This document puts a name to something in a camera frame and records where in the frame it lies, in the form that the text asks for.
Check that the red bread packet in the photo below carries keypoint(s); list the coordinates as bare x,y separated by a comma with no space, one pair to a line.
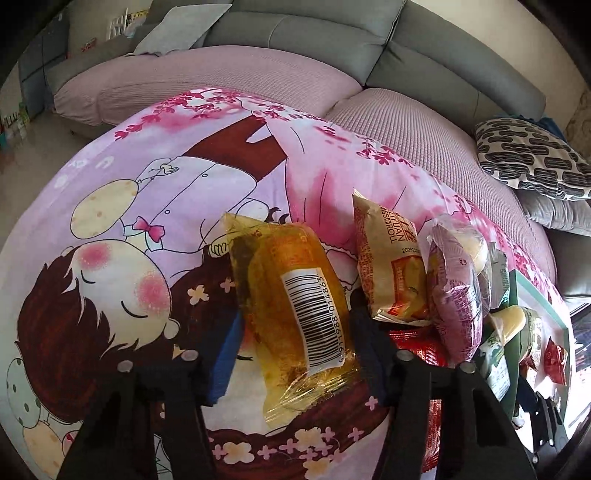
556,362

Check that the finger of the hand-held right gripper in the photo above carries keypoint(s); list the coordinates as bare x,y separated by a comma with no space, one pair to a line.
525,397

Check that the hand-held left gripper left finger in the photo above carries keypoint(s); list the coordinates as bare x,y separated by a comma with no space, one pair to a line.
221,355

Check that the white printed papers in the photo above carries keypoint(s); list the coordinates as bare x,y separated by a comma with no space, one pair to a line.
124,23

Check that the clear bun packet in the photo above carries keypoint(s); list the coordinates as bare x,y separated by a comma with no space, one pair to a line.
478,251

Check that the teal cardboard box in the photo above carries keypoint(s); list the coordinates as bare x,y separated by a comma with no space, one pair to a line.
540,300

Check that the black and white patterned pillow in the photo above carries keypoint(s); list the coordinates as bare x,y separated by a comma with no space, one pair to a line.
531,157

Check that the blue cabinet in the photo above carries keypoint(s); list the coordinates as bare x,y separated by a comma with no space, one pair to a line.
39,69

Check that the printed cartoon blanket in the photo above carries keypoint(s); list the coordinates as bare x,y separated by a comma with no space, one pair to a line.
92,277

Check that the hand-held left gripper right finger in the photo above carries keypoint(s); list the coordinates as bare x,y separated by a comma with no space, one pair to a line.
367,346

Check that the green and white packet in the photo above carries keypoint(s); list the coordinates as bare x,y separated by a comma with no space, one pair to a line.
496,369

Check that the cream stick snack packet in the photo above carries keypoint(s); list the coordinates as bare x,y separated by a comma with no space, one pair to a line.
510,321

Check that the pink sofa seat cover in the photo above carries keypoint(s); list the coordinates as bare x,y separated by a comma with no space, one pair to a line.
207,78
415,134

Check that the colourful floor toys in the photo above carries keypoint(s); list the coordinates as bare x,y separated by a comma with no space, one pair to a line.
14,122

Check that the grey sofa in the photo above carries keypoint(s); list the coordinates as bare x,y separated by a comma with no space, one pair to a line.
323,27

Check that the light grey cushion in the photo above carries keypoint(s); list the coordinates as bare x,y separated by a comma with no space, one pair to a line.
180,30

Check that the pink snack packet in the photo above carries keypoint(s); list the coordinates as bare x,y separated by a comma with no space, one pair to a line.
455,295

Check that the grey quilted pillow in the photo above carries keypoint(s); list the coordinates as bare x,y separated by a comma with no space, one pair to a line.
558,212

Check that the orange cake packet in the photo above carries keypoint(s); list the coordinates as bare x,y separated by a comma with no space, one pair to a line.
295,286

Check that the blue cloth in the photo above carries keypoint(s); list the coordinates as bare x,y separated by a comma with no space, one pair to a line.
551,125

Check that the dark red snack packet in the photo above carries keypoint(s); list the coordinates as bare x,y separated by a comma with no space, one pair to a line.
418,346

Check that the small red wall sticker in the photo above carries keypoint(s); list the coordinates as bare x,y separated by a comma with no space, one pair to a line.
88,45

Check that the small dark green packet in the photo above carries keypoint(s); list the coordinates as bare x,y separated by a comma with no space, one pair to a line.
498,277

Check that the beige swiss roll packet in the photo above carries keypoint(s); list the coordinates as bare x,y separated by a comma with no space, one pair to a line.
388,258

